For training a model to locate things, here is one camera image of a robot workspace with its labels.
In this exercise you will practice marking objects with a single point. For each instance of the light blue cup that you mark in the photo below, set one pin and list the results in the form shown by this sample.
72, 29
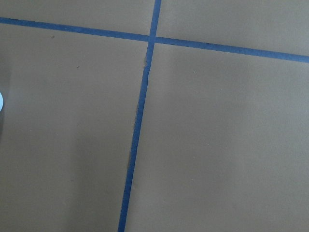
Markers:
1, 102

